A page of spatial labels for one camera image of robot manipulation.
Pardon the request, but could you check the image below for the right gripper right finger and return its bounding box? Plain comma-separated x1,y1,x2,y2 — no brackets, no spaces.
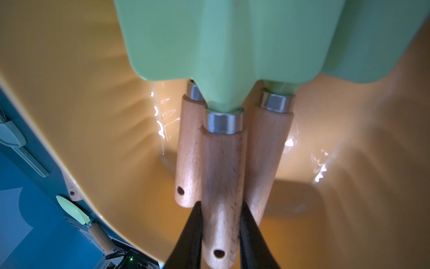
240,202,280,269

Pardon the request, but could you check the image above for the green dustpan brush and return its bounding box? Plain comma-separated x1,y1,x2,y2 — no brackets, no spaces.
1,109,49,178

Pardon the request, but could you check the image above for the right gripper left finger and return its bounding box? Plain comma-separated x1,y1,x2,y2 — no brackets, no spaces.
163,201,203,269

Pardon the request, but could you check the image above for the yellow storage box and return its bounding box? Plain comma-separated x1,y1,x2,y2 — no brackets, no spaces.
1,1,430,269

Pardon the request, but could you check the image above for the green shovel wooden handle back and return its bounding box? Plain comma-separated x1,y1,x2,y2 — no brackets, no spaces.
61,169,84,202

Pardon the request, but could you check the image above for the green shovel corner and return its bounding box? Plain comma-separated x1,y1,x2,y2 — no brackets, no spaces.
55,195,116,255

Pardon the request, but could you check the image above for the green shovel wooden handle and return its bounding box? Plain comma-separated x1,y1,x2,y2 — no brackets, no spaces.
114,1,345,269
61,169,84,202
244,1,430,223
175,80,206,208

